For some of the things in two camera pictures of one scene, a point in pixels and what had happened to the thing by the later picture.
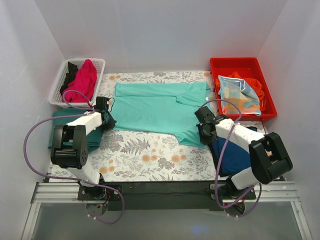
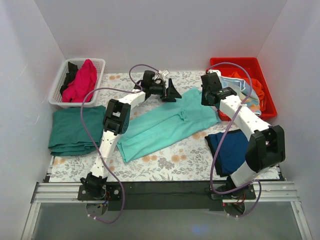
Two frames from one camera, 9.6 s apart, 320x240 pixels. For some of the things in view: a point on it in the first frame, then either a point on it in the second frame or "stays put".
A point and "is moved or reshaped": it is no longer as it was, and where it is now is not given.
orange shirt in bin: (255, 85) stays put
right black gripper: (203, 130) to (204, 97)
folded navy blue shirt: (236, 158) stays put
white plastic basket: (55, 98) stays put
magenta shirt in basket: (84, 81) stays put
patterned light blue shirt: (239, 92) stays put
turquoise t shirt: (162, 107) is moved or reshaped
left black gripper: (110, 121) to (165, 90)
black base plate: (154, 195) stays put
